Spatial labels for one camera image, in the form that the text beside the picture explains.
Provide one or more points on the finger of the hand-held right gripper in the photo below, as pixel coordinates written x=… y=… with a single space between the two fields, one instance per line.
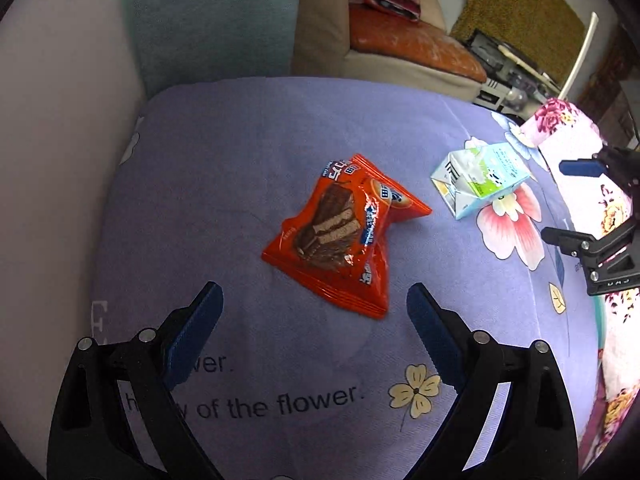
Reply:
x=565 y=237
x=580 y=167

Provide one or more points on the red wafer snack packet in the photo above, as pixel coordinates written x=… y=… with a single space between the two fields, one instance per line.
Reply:
x=340 y=230

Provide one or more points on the leopard print cloth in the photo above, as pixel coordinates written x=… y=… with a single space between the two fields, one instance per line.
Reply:
x=515 y=10

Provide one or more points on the green white milk carton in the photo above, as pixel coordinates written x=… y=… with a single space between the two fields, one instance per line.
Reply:
x=490 y=180

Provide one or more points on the pink floral blanket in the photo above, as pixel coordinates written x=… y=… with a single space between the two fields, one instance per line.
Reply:
x=565 y=125

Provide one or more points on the dark wooden cabinet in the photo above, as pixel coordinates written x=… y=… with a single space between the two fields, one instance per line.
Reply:
x=612 y=100

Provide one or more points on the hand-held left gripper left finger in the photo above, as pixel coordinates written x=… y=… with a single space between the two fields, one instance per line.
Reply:
x=195 y=330

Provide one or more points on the beige pillow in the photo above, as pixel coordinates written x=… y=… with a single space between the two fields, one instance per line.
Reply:
x=430 y=5

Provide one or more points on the purple floral blanket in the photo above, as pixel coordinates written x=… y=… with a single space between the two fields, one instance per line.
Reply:
x=225 y=185

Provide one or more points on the white pole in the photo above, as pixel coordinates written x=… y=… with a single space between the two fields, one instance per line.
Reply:
x=582 y=45

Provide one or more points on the beige sofa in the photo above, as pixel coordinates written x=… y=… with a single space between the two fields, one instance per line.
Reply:
x=320 y=35

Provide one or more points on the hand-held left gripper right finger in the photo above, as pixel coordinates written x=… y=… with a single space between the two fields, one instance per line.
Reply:
x=435 y=335

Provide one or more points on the orange seat cushion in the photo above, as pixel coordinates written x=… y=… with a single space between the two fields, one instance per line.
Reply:
x=400 y=40

